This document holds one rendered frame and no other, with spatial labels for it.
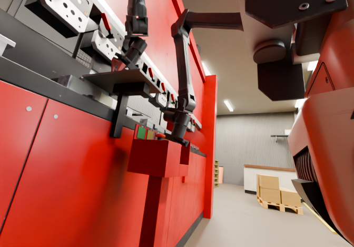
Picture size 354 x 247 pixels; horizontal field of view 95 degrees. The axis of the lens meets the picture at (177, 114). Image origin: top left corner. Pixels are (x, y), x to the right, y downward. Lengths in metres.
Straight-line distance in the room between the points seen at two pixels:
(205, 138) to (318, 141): 2.53
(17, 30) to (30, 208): 0.96
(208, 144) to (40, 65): 2.24
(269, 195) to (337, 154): 4.04
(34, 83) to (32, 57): 0.78
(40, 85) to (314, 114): 0.52
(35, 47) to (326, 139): 1.30
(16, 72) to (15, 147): 0.16
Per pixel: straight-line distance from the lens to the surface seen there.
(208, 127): 2.74
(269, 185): 4.23
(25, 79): 0.49
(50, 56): 1.33
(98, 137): 0.61
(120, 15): 0.99
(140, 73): 0.59
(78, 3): 0.80
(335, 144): 0.22
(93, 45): 0.80
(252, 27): 0.46
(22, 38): 1.28
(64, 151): 0.54
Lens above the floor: 0.71
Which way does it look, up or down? 16 degrees up
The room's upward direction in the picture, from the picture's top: 6 degrees clockwise
